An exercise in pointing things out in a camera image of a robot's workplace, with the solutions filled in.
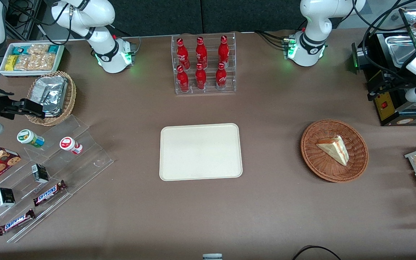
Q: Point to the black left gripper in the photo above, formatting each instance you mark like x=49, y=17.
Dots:
x=398, y=80

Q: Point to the triangle sandwich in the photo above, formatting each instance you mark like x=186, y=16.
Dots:
x=334, y=148

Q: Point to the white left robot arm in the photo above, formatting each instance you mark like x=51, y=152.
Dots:
x=311, y=32

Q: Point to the light wicker basket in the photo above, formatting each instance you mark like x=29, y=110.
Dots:
x=70, y=97

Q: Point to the brown wicker basket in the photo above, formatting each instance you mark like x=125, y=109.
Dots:
x=323, y=166

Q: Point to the cream plastic tray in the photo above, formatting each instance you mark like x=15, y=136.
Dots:
x=200, y=151

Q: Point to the black appliance with yellow label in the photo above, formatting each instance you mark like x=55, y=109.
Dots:
x=392, y=108

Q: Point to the green lid yogurt cup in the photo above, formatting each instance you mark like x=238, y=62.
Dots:
x=29, y=137

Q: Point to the stack of foil containers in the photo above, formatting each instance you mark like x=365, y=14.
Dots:
x=52, y=94

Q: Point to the black box with green light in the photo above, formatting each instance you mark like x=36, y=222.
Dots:
x=360, y=56

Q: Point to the clear bag of nuts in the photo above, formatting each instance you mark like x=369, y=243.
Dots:
x=43, y=61
x=24, y=62

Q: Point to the yellow snack packet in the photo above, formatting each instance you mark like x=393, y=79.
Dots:
x=11, y=63

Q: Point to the red lid yogurt cup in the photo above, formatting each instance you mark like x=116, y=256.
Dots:
x=69, y=144

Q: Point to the teal snack box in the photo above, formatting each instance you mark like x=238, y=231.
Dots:
x=21, y=50

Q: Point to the white plastic snack bin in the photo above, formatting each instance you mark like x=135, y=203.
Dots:
x=60, y=59

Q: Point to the small black carton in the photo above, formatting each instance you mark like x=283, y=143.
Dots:
x=40, y=173
x=5, y=197

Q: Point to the clear acrylic stepped stand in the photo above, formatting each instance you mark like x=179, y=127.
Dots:
x=81, y=151

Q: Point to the Snickers chocolate bar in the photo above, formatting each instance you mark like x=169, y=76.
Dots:
x=16, y=222
x=49, y=193

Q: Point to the clear acrylic bottle rack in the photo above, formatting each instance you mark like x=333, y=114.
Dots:
x=231, y=86

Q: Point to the red cola bottle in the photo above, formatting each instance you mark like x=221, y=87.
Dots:
x=200, y=77
x=224, y=51
x=221, y=77
x=182, y=53
x=201, y=53
x=182, y=81

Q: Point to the small gray object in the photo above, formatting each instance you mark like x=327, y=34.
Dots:
x=212, y=256

